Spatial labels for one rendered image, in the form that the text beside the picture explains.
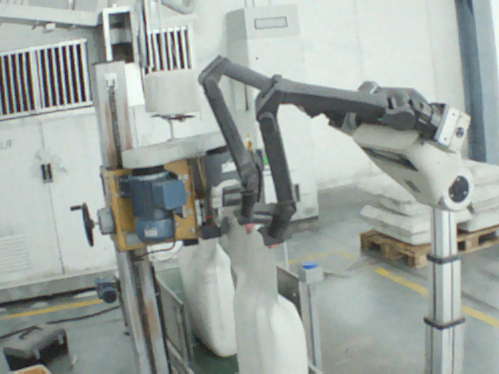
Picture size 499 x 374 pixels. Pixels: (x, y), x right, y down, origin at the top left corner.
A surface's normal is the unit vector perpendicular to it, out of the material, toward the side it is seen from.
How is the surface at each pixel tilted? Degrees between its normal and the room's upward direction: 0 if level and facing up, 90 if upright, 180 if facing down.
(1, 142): 90
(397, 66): 90
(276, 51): 90
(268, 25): 90
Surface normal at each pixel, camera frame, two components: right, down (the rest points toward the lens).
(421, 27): 0.36, 0.13
